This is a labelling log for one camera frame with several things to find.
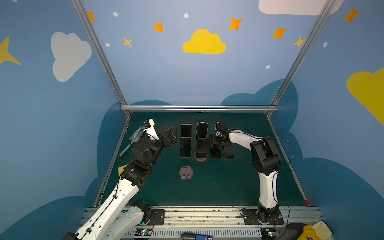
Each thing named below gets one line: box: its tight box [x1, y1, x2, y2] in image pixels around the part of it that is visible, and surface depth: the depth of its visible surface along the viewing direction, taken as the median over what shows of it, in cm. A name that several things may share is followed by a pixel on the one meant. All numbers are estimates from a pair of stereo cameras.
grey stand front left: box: [179, 165, 194, 180], surface depth 87 cm
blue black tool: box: [180, 232, 214, 240], surface depth 67 cm
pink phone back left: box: [180, 123, 192, 138], surface depth 97 cm
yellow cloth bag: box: [297, 220, 333, 240], surface depth 71 cm
